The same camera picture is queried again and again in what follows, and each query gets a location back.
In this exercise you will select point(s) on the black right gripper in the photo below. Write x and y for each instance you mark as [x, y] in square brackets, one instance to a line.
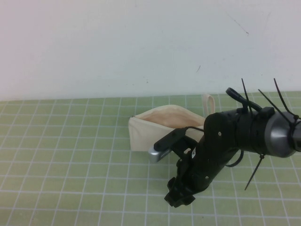
[211, 146]

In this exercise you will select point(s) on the cream fabric pencil case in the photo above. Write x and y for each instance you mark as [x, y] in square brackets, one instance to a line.
[145, 131]

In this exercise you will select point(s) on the green white-grid tablecloth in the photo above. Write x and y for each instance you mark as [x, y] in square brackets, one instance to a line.
[70, 164]

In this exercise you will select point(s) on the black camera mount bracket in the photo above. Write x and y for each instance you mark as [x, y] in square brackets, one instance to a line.
[172, 137]

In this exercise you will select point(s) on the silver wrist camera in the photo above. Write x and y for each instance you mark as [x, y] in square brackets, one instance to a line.
[155, 155]

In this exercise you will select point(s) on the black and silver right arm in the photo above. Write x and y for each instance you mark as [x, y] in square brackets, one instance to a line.
[277, 134]

